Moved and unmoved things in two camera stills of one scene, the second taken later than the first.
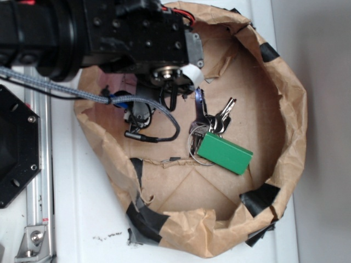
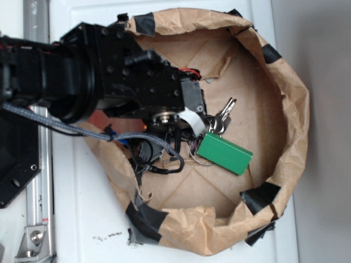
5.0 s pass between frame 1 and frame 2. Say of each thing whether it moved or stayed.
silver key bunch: stayed
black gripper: moved
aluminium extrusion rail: stayed
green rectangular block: stayed
